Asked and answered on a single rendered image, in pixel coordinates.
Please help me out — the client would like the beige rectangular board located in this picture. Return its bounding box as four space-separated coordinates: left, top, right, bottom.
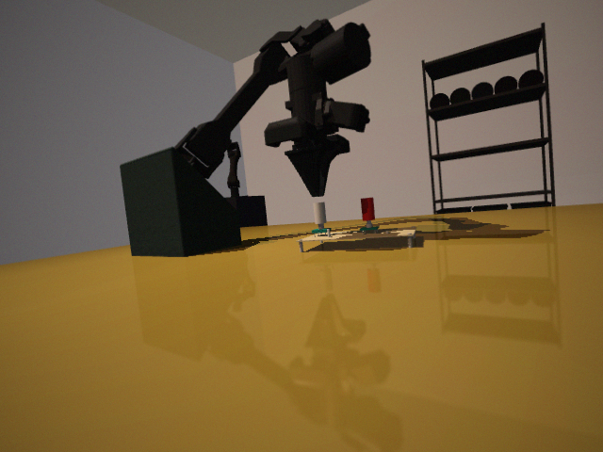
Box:
296 198 417 252

